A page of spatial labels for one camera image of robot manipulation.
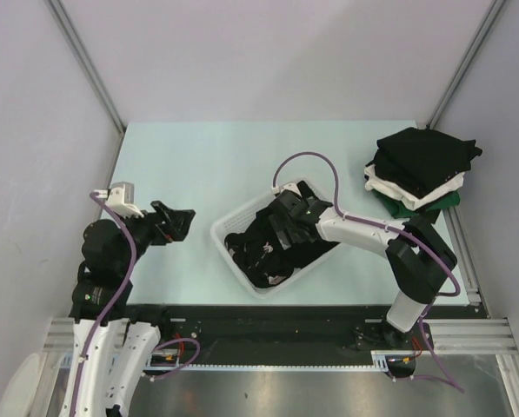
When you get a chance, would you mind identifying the green folded t-shirt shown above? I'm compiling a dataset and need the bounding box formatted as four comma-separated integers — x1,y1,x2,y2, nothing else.
372,191,461,224

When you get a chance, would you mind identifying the white slotted cable duct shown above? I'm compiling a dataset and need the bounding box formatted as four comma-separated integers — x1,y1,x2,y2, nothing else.
61,350,390,373

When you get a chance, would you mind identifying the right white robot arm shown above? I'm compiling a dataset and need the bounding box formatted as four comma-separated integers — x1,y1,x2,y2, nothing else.
269,189,457,348

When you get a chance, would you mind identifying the right aluminium frame post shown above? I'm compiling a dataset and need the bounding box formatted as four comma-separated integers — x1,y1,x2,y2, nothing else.
424,0,509,129

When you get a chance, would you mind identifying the left aluminium frame post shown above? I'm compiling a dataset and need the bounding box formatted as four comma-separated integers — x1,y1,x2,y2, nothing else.
45,0,127,138

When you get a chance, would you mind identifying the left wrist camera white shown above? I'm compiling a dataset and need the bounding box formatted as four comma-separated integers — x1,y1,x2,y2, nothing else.
91,182,143,218

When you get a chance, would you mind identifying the white folded t-shirt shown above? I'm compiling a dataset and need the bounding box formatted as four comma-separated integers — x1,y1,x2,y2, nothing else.
363,163,465,210

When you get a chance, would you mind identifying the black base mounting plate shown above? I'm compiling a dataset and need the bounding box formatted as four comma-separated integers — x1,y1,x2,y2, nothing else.
70,303,486,378

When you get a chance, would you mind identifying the white plastic laundry basket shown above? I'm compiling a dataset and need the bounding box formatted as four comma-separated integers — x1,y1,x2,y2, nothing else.
210,191,337,299

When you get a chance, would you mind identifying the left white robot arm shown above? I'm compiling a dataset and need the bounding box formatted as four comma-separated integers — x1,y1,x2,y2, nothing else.
59,195,196,416

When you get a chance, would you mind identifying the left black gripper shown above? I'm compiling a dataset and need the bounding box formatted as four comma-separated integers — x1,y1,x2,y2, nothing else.
115,198,195,272

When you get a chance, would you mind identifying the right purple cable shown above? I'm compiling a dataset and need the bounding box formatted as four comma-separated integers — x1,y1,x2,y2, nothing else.
272,150,465,394

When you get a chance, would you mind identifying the aluminium frame post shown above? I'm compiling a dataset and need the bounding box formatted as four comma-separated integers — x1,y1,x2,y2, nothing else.
45,0,127,138
424,0,509,129

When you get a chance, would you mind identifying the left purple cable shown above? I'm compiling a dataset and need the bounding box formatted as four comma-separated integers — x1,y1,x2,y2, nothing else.
65,193,202,417

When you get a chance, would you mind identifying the purple cable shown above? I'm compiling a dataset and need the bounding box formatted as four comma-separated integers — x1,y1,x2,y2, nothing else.
65,193,202,417
272,150,465,394

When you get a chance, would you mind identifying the black printed t-shirt in basket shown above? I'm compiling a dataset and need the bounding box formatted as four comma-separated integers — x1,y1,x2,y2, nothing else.
224,208,296,288

